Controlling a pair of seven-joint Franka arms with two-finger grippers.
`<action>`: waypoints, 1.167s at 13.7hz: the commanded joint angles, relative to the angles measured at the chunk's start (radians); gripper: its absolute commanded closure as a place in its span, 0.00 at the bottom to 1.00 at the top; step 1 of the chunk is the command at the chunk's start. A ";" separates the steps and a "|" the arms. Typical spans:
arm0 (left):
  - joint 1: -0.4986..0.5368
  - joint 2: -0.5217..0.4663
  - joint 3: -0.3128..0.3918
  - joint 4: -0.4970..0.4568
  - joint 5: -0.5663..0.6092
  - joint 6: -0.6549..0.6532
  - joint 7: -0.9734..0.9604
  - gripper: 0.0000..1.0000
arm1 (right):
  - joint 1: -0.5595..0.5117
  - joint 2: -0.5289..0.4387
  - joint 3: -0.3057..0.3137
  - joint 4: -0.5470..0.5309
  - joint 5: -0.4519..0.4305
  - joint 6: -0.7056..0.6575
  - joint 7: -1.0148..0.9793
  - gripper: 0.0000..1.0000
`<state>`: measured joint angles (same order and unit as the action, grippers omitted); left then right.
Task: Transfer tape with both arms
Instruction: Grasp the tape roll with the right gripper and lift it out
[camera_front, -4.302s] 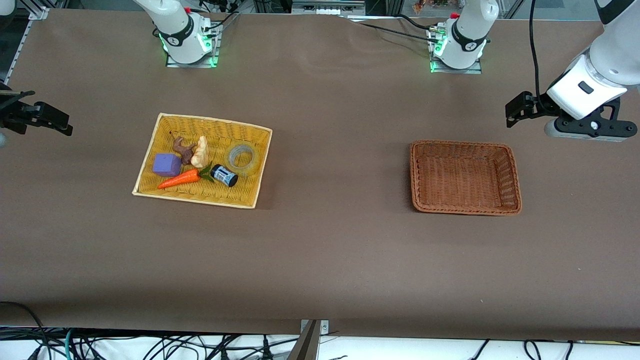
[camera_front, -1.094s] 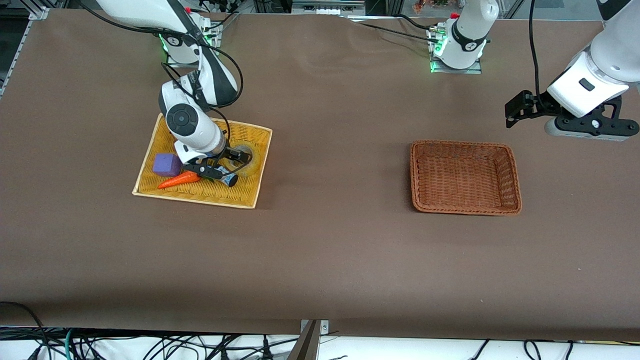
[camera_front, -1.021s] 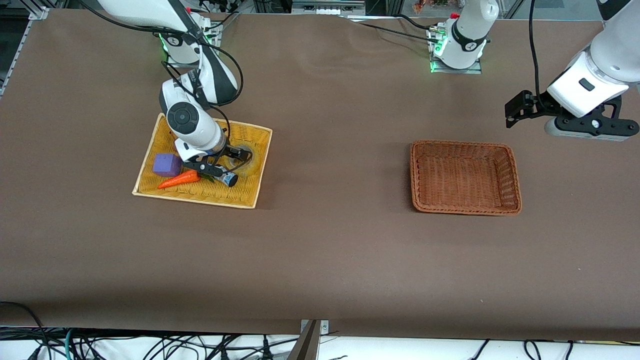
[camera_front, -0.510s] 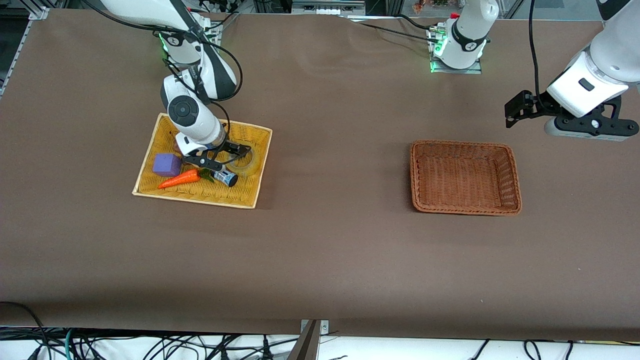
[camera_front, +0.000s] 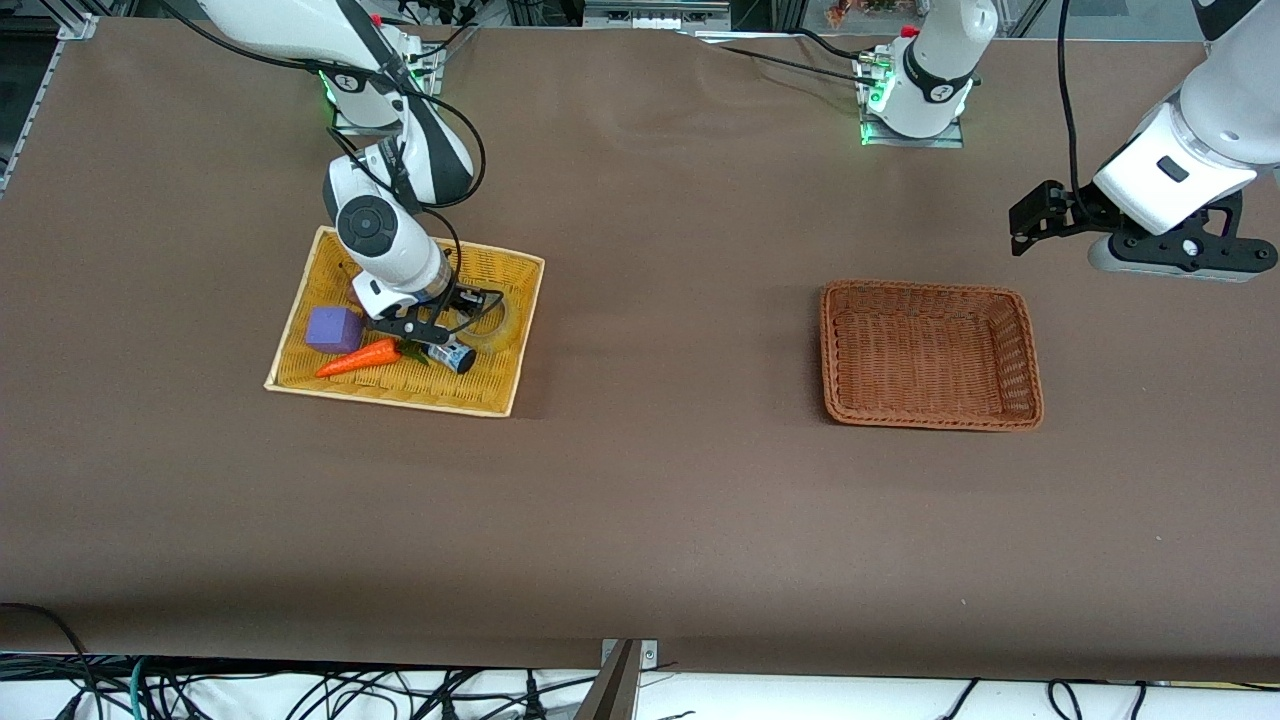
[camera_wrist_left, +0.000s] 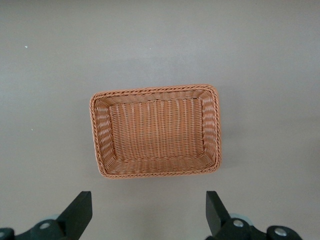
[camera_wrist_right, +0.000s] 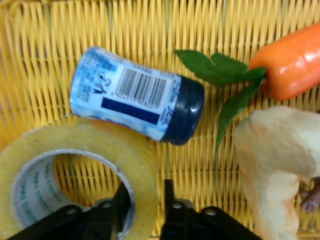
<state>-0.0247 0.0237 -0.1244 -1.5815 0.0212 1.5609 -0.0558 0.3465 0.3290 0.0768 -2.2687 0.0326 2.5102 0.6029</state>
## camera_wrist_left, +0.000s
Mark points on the brown woven rectangular basket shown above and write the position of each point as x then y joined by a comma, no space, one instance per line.
155,130

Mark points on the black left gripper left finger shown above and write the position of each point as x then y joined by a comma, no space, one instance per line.
75,217

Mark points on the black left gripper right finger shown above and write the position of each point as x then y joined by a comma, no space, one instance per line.
216,217

